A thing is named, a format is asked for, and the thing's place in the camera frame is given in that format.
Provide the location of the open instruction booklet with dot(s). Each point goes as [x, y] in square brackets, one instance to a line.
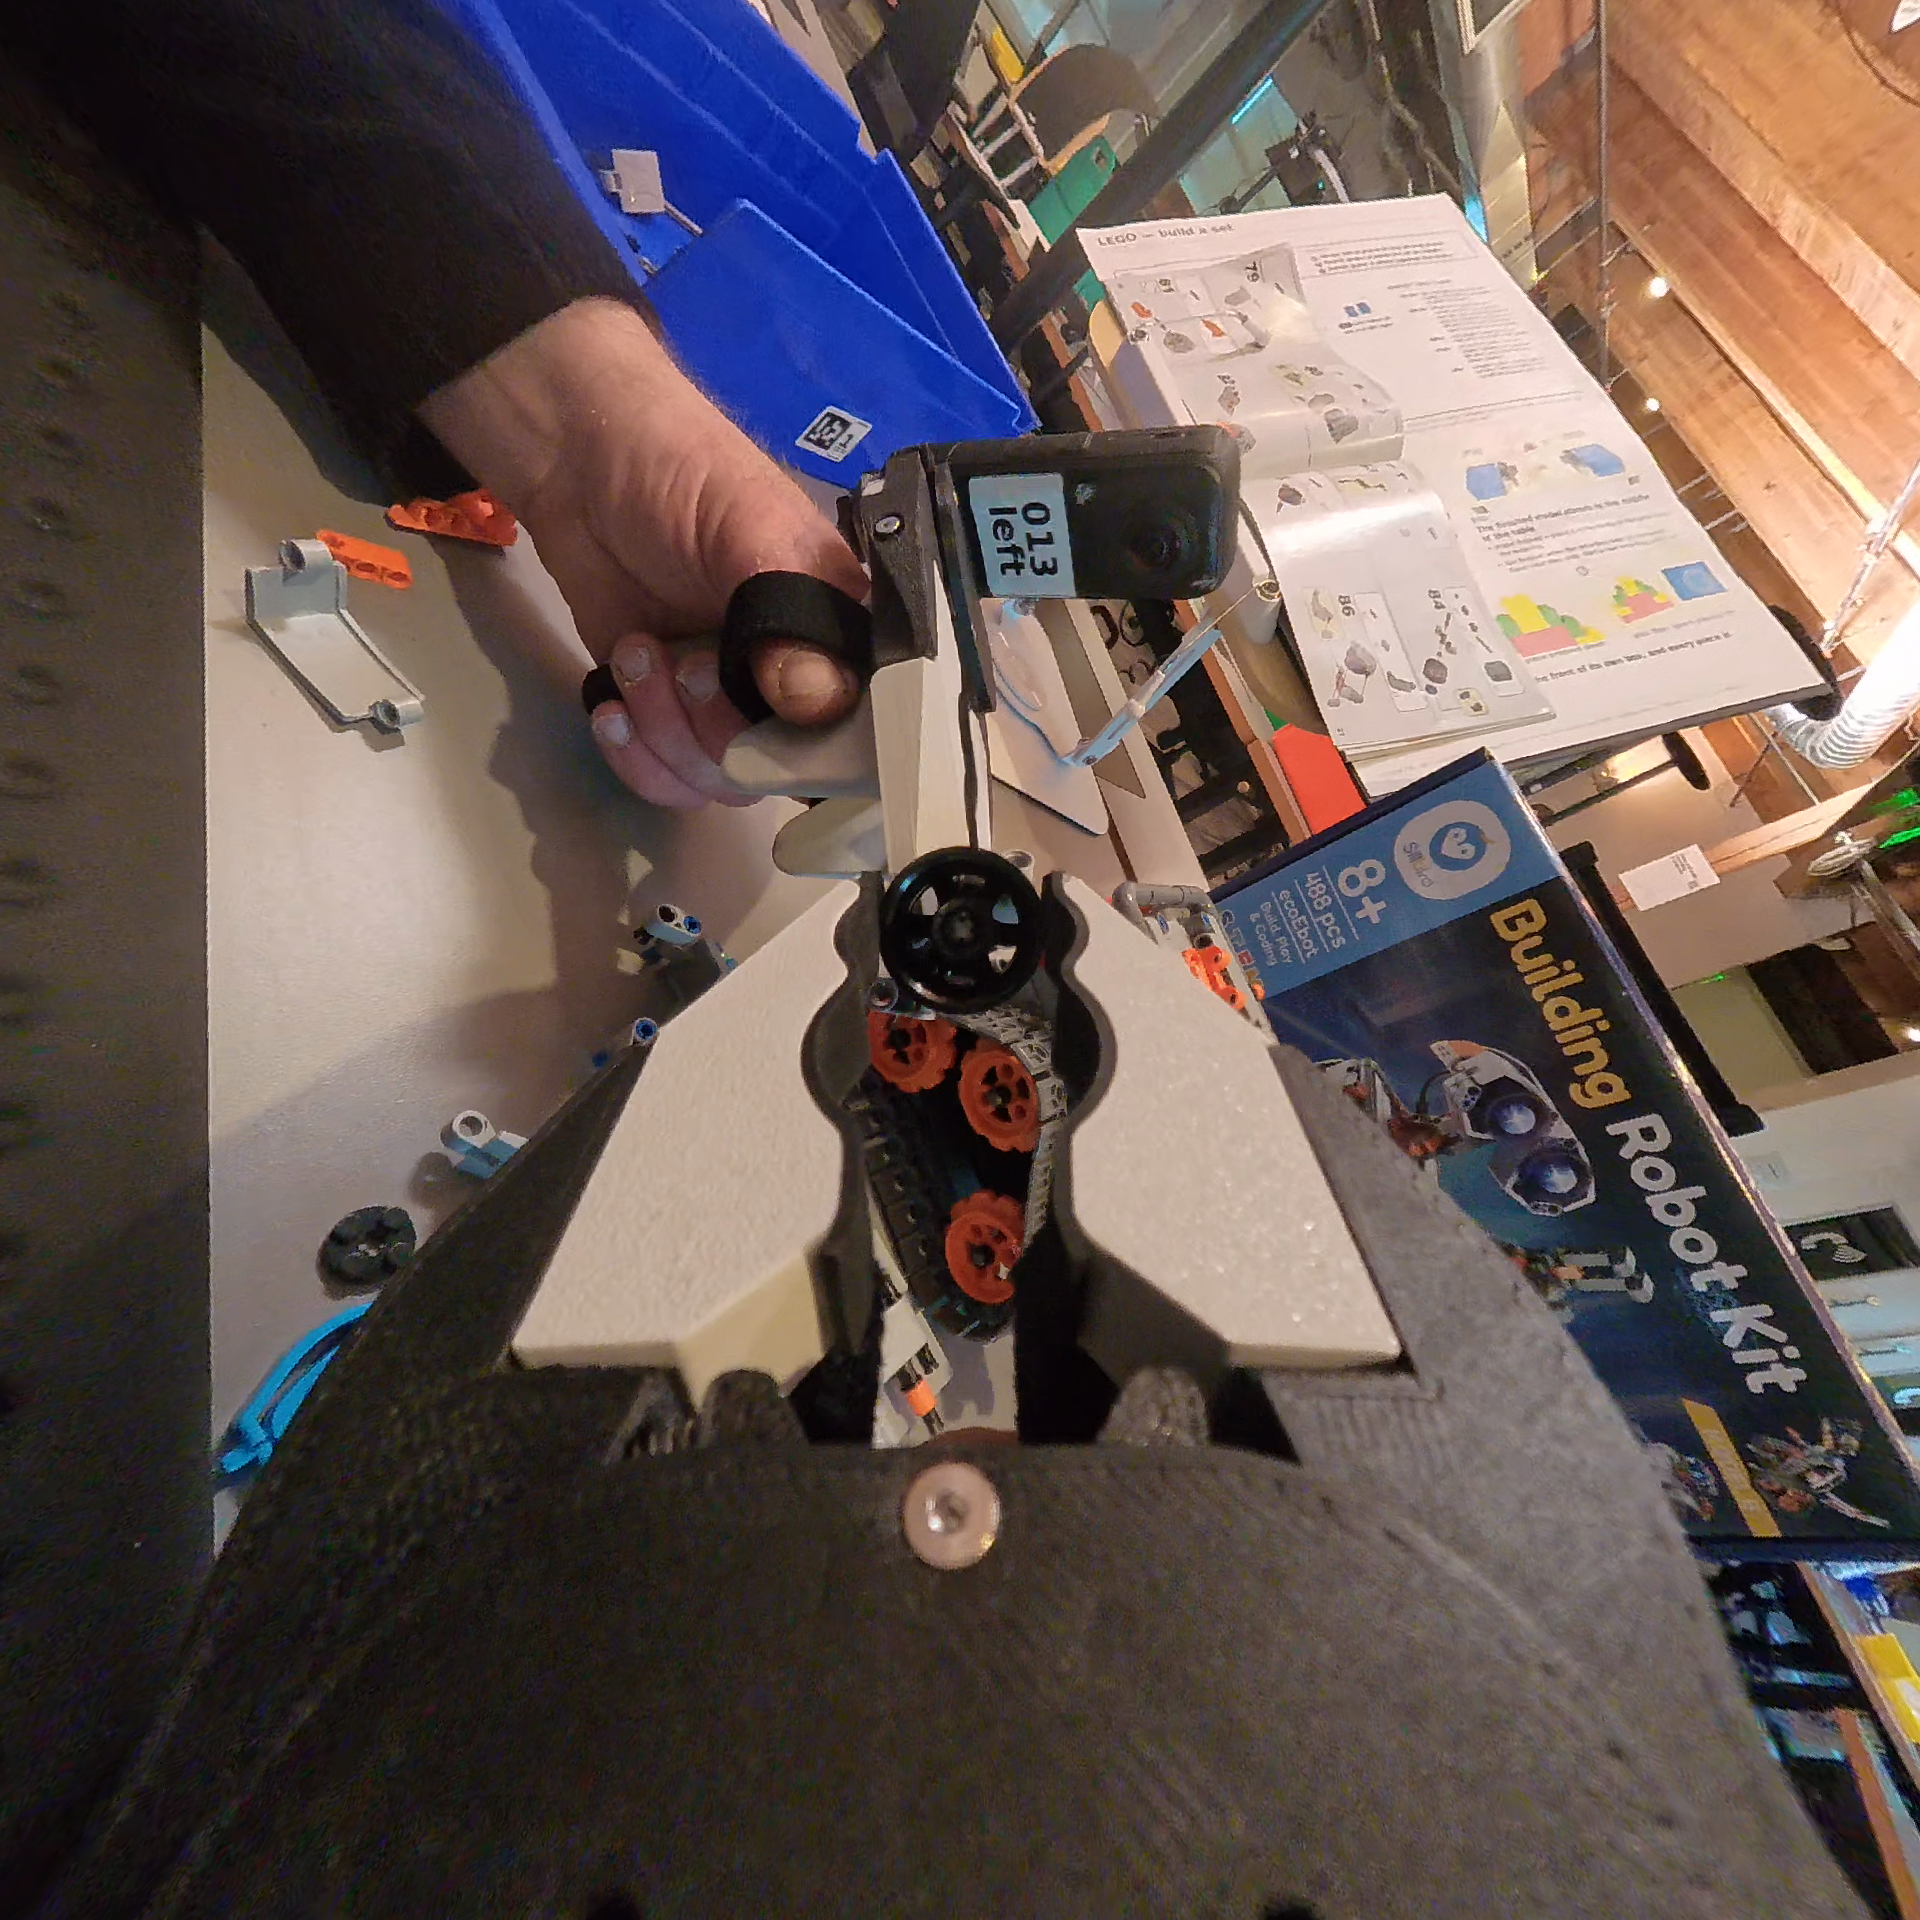
[1500, 450]

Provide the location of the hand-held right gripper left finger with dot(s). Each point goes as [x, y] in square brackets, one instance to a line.
[676, 1200]

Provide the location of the grey flat hinged panel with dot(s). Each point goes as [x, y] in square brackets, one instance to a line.
[316, 632]

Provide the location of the orange flat panel piece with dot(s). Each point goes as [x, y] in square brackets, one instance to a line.
[452, 519]

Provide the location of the blue plastic bin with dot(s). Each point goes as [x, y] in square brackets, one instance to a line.
[751, 182]

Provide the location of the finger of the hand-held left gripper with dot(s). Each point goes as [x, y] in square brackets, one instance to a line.
[915, 751]
[999, 780]

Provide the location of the grey orange tracked toy robot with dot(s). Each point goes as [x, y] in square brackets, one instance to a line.
[977, 1096]

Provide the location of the small black nut piece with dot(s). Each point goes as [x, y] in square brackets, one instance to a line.
[367, 1239]

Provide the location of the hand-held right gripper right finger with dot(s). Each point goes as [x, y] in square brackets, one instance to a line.
[1231, 1200]

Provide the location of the blue plastic separator tool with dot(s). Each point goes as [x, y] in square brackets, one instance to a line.
[286, 1388]

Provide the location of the red plastic bin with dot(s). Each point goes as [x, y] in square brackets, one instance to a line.
[1300, 780]

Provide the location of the person's left hand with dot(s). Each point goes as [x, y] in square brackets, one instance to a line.
[646, 510]

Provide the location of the small black wheel assembly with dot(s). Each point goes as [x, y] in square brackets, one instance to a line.
[961, 924]

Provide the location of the blue cardboard box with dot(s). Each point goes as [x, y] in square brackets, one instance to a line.
[1621, 1200]

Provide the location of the blue round stud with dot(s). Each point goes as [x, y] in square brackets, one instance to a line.
[625, 1046]

